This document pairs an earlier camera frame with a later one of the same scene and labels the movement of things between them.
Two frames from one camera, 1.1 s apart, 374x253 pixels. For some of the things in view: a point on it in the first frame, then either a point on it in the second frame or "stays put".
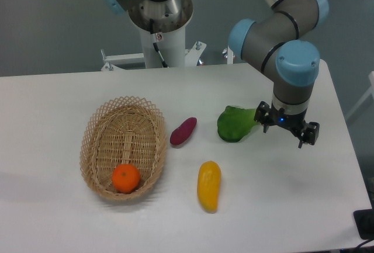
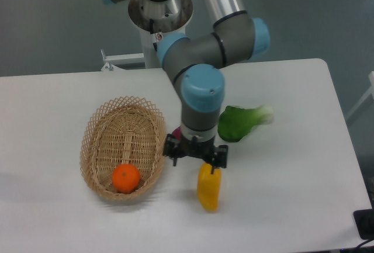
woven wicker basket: (124, 130) stays put
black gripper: (295, 122) -> (175, 148)
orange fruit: (125, 177) stays put
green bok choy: (235, 123) stays put
